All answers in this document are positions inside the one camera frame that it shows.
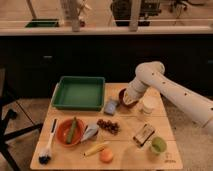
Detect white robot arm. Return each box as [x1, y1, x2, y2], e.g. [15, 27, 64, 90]
[122, 61, 213, 135]

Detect dark red bowl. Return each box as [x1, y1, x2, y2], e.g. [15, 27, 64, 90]
[118, 88, 139, 108]

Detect white paper cup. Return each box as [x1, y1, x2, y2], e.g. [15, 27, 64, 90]
[142, 97, 157, 115]

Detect blue sponge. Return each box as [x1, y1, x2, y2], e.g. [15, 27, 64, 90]
[104, 99, 118, 115]

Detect bunch of dark grapes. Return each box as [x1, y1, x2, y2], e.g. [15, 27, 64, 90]
[97, 119, 119, 135]

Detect wooden folding table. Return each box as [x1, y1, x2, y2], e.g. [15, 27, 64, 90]
[30, 88, 183, 171]

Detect green plastic tray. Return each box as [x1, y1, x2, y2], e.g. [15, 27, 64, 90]
[52, 76, 105, 111]

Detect green cup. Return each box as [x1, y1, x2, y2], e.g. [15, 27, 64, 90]
[150, 137, 167, 155]

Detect yellow corn cob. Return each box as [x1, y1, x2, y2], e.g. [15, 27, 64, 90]
[84, 142, 108, 156]

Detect orange fruit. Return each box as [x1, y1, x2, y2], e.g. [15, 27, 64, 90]
[99, 148, 114, 163]

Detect green cucumber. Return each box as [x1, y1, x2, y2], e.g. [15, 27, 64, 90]
[66, 117, 77, 144]

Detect orange plate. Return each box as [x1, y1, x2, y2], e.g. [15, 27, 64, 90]
[56, 119, 85, 148]

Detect black white dish brush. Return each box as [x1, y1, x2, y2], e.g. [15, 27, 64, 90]
[38, 119, 57, 165]

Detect distant green tray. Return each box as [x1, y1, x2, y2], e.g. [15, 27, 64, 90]
[26, 19, 59, 28]

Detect black office chair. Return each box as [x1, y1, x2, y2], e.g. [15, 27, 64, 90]
[0, 68, 43, 171]

